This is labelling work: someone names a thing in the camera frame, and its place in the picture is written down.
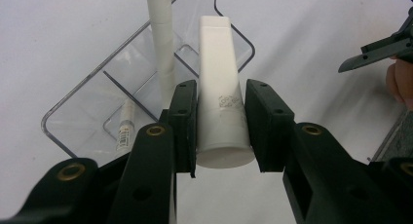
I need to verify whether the clear plastic organizer box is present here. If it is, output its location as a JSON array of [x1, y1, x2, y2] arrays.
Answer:
[[41, 0, 256, 168]]

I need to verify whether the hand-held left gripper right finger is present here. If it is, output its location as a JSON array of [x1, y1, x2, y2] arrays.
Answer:
[[244, 79, 295, 173]]

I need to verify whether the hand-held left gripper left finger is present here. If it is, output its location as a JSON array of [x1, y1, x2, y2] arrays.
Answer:
[[167, 79, 199, 179]]

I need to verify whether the small clear bottle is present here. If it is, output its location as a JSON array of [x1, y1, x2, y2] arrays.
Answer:
[[115, 98, 137, 154]]

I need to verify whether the white pen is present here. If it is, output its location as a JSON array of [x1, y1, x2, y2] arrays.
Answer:
[[144, 0, 176, 110]]

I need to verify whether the white tube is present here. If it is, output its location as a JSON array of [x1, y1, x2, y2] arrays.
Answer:
[[195, 15, 256, 169]]

